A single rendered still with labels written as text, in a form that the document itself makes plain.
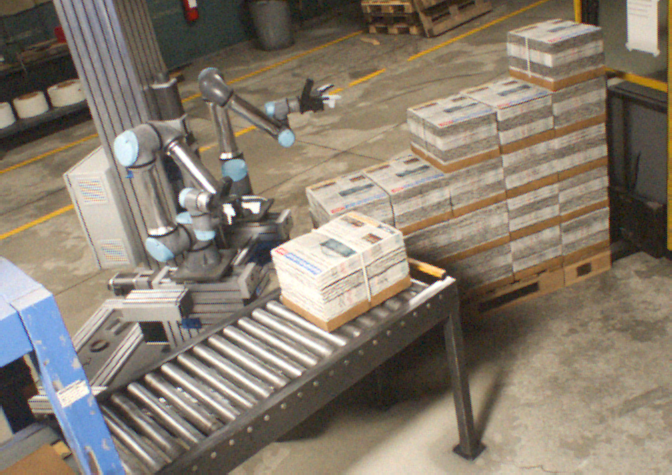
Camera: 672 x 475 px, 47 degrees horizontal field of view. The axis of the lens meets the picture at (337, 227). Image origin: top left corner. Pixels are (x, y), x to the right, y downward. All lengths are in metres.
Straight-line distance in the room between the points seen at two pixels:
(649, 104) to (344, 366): 2.45
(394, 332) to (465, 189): 1.19
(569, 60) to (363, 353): 1.84
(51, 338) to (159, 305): 1.56
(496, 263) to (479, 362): 0.51
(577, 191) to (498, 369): 0.99
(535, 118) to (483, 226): 0.56
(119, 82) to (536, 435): 2.19
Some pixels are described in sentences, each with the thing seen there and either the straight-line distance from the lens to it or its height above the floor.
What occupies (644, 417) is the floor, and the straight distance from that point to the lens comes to 3.41.
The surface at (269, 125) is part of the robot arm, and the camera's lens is 3.49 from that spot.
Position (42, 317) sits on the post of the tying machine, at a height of 1.51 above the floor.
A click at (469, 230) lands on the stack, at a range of 3.72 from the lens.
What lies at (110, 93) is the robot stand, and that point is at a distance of 3.24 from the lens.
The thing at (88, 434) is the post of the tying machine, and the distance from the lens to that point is 1.84.
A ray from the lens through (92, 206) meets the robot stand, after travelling 3.47.
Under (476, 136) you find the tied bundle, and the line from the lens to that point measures 3.59.
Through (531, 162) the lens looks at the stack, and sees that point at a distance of 3.79.
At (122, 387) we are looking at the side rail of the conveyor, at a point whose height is 0.80.
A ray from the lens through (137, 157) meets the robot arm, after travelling 2.92.
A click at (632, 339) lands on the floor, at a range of 3.82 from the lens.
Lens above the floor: 2.25
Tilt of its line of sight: 26 degrees down
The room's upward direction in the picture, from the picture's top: 12 degrees counter-clockwise
